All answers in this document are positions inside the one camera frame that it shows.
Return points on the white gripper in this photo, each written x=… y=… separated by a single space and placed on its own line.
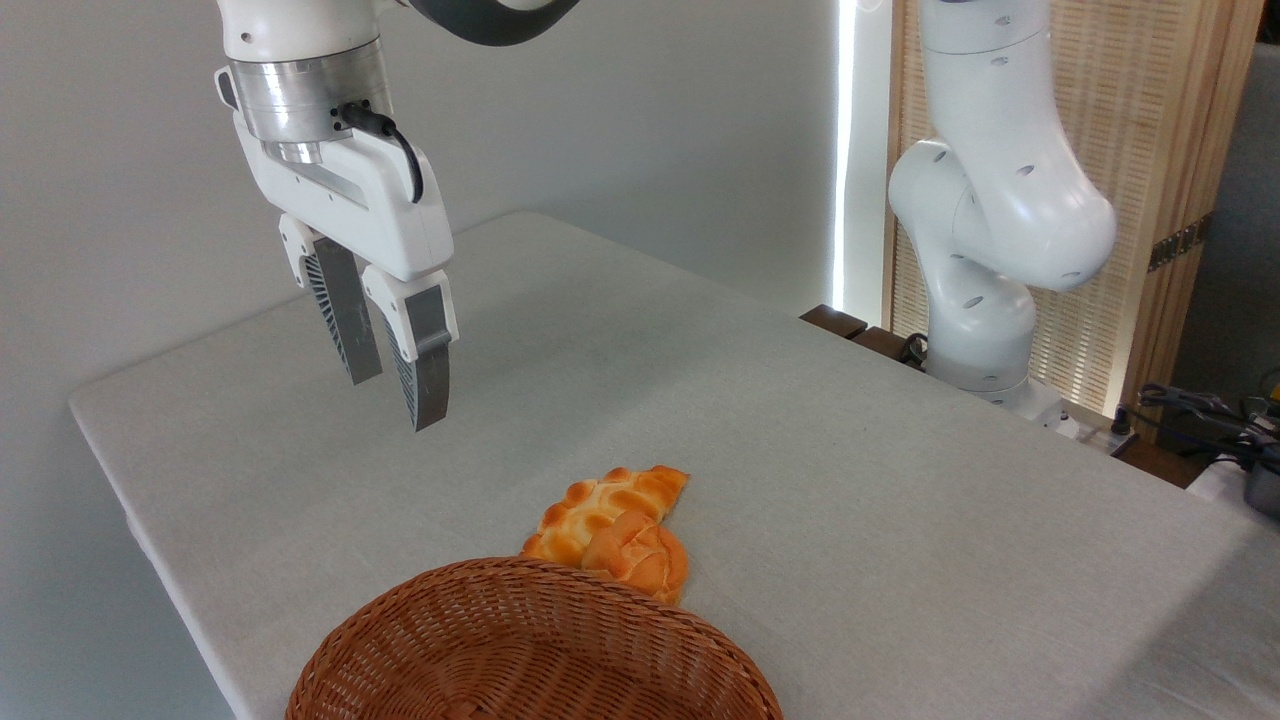
x=385 y=215

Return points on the round knotted bread roll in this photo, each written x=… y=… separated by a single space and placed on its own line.
x=640 y=560

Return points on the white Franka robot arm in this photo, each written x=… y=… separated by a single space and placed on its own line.
x=1000 y=200

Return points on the long braided bread loaf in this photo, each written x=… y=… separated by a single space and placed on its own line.
x=620 y=490

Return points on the brown wicker basket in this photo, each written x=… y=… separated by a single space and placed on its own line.
x=520 y=650

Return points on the light grey tablecloth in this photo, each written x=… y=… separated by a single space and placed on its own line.
x=800 y=480

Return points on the white power strip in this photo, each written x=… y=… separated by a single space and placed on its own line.
x=1095 y=430

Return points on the black screen hinge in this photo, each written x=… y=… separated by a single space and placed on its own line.
x=1178 y=243

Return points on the wooden slatted folding screen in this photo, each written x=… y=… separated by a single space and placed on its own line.
x=1150 y=100

